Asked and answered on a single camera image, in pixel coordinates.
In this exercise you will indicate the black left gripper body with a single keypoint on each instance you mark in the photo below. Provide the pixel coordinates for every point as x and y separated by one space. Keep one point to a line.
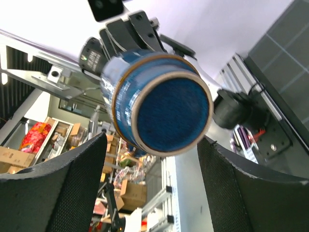
135 33

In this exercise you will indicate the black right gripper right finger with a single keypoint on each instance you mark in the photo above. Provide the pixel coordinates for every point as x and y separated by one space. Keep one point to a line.
247 197

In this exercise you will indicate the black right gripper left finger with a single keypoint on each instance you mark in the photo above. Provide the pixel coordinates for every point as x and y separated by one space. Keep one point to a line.
54 196

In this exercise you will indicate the dark blue mug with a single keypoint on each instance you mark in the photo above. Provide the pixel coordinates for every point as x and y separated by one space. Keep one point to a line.
158 102

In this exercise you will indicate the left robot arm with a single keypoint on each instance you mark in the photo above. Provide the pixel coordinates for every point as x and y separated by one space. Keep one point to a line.
231 108

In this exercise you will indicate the red patterned bag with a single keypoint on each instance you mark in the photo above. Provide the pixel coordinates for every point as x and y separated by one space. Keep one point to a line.
35 137

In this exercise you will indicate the cardboard box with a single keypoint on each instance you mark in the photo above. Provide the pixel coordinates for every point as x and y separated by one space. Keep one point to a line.
133 195

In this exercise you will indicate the black grid mat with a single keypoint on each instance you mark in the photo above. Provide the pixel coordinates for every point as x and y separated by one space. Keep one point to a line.
280 60

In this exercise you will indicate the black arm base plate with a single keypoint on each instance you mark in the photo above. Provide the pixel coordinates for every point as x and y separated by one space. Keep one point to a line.
271 139

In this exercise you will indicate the aluminium frame rail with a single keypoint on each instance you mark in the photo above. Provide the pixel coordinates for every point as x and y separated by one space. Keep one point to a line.
236 76

